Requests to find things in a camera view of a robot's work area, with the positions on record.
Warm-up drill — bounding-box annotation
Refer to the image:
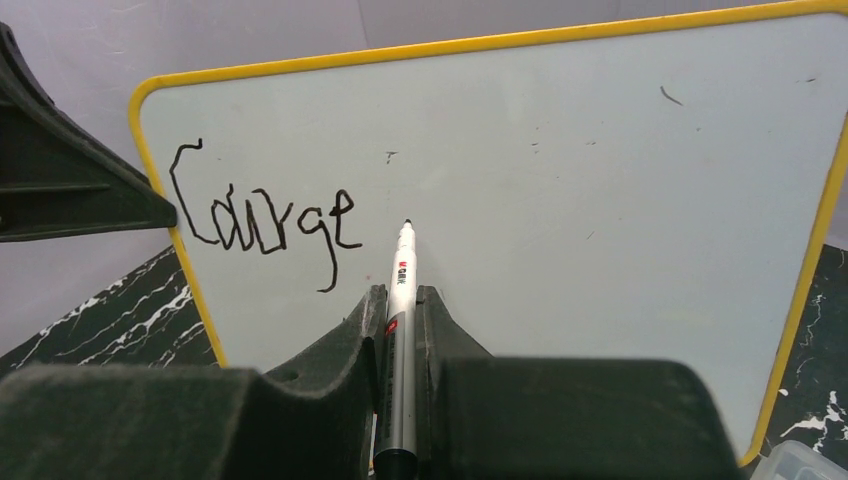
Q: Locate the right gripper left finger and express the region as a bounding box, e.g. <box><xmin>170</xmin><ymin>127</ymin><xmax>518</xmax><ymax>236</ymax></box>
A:
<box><xmin>1</xmin><ymin>285</ymin><xmax>387</xmax><ymax>479</ymax></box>

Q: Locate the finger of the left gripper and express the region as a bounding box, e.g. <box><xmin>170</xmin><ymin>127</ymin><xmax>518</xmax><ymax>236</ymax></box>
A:
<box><xmin>1</xmin><ymin>24</ymin><xmax>177</xmax><ymax>242</ymax></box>

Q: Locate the clear plastic screw box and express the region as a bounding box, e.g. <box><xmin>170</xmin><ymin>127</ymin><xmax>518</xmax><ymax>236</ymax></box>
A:
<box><xmin>750</xmin><ymin>440</ymin><xmax>847</xmax><ymax>480</ymax></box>

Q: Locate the yellow framed whiteboard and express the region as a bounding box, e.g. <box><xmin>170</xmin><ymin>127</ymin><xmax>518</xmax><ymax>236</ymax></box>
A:
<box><xmin>129</xmin><ymin>1</ymin><xmax>847</xmax><ymax>464</ymax></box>

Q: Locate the white whiteboard marker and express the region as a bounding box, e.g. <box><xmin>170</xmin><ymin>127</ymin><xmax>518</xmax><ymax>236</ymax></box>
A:
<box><xmin>373</xmin><ymin>219</ymin><xmax>418</xmax><ymax>479</ymax></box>

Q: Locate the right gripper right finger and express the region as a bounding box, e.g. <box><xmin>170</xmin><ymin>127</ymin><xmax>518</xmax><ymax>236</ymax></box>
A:
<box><xmin>416</xmin><ymin>286</ymin><xmax>743</xmax><ymax>479</ymax></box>

